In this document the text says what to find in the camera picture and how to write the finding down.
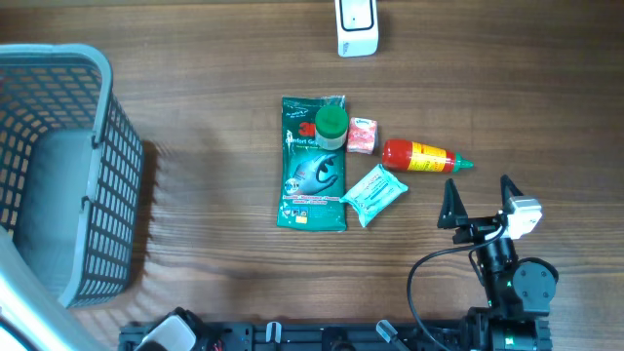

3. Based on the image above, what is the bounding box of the grey plastic mesh basket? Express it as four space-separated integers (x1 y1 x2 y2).
1 44 144 307

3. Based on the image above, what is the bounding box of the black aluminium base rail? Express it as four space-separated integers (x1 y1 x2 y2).
118 320 553 351

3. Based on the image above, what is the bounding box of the orange tissue pack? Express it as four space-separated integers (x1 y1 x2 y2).
346 117 378 154

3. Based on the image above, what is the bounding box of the green 3M gloves packet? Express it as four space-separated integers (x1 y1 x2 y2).
277 96 347 231

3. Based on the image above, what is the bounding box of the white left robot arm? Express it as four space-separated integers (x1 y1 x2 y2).
1 229 198 351

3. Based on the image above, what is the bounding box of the teal wet wipes pack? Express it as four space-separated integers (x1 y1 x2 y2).
339 164 409 227

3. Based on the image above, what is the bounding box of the green lid plastic jar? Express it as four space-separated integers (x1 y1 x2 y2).
314 105 349 150

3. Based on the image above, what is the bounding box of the white barcode scanner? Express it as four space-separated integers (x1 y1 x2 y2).
334 0 379 58

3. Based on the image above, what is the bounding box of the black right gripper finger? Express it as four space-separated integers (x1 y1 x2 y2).
500 175 524 213
437 178 468 229

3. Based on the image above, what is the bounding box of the black right camera cable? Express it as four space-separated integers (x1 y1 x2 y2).
407 223 509 351

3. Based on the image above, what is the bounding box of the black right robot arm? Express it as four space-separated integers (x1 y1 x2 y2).
438 175 559 351

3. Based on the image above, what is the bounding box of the red sauce bottle green cap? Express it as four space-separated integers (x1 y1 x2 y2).
381 137 475 175

